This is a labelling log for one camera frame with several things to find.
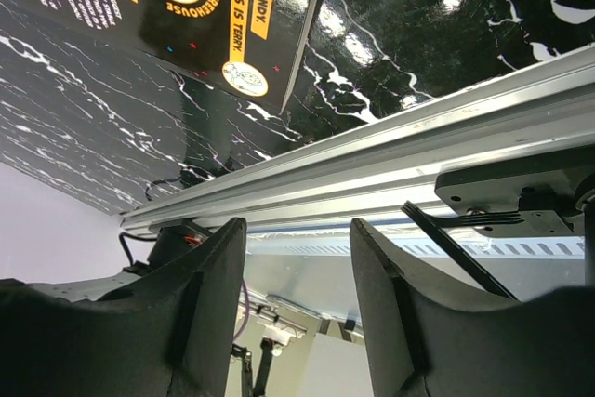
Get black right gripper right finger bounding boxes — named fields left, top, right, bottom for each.
left=350, top=218, right=594, bottom=396

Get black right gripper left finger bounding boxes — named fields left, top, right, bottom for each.
left=1, top=218, right=246, bottom=396

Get black treehouse book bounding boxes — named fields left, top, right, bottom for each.
left=7, top=0, right=318, bottom=112

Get white slotted cable duct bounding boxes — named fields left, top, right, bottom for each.
left=247, top=235, right=585, bottom=259

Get aluminium front rail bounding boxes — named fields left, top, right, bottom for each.
left=122, top=47, right=594, bottom=234

